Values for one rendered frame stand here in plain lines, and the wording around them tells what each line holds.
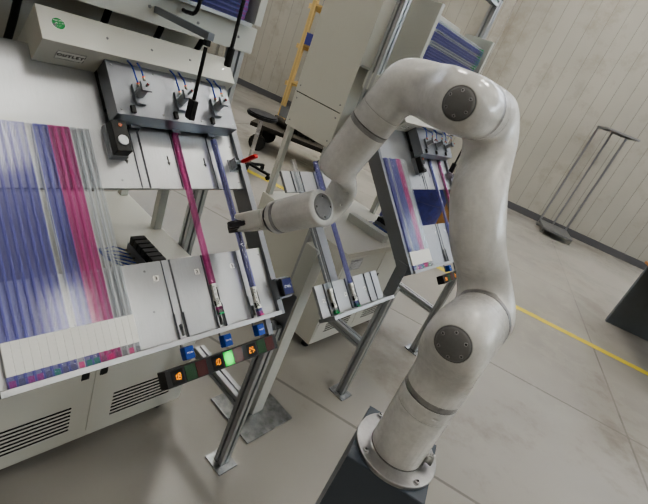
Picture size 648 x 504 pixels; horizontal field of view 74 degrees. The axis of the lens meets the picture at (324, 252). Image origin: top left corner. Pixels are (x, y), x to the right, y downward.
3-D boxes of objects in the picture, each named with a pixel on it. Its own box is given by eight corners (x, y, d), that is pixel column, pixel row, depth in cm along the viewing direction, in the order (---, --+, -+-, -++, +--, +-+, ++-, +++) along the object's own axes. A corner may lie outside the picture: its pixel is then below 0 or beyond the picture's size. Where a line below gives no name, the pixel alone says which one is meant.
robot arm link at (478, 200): (433, 356, 83) (461, 331, 96) (499, 371, 76) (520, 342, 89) (437, 82, 75) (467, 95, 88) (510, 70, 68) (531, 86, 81)
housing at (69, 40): (208, 107, 134) (235, 83, 125) (23, 74, 97) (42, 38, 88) (202, 83, 135) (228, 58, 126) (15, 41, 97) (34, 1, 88)
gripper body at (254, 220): (289, 201, 112) (260, 209, 119) (259, 202, 104) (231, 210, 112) (293, 230, 112) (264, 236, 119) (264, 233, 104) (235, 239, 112)
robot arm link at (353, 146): (388, 119, 99) (314, 209, 115) (346, 105, 87) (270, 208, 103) (411, 146, 96) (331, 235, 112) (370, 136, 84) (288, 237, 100)
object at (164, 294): (271, 312, 126) (278, 310, 124) (-7, 393, 75) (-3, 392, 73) (254, 249, 127) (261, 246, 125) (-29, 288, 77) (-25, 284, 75)
